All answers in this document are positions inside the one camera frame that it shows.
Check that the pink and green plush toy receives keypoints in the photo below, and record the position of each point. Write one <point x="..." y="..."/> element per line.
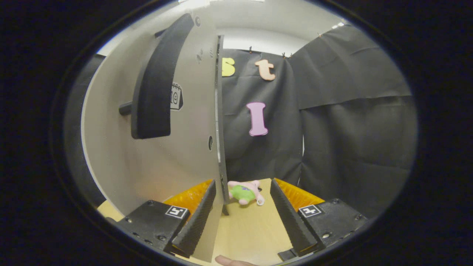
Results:
<point x="242" y="193"/>

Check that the black backdrop cloth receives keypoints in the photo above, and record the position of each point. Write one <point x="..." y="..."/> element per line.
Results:
<point x="351" y="129"/>

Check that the grey shoe cabinet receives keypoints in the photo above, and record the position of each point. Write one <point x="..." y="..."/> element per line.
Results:
<point x="223" y="147"/>

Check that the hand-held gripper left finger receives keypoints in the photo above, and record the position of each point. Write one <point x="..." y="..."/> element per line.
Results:
<point x="196" y="221"/>

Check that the small ceiling light panel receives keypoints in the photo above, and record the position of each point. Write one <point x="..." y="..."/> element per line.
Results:
<point x="338" y="25"/>

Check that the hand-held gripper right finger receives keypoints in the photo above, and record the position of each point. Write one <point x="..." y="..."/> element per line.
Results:
<point x="290" y="218"/>

